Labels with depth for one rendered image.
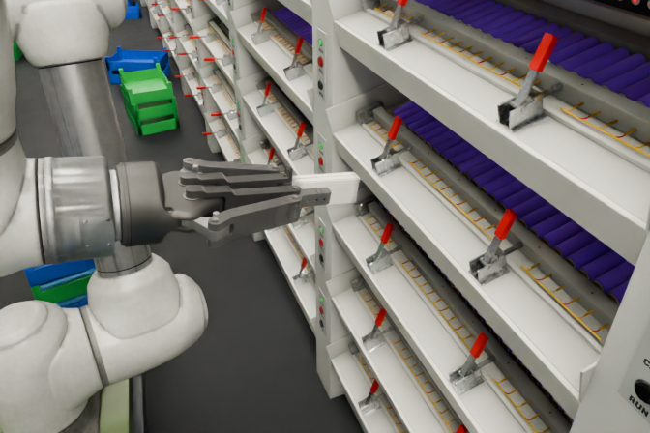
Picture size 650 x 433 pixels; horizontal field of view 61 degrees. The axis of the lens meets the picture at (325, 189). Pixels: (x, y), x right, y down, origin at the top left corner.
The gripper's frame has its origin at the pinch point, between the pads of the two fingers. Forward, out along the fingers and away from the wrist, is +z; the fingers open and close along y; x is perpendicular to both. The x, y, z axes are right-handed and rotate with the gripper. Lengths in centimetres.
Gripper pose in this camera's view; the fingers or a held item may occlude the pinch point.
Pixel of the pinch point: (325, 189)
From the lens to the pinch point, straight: 56.7
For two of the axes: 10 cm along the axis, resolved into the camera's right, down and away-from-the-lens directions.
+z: 9.1, -0.7, 4.1
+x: 1.5, -8.7, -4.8
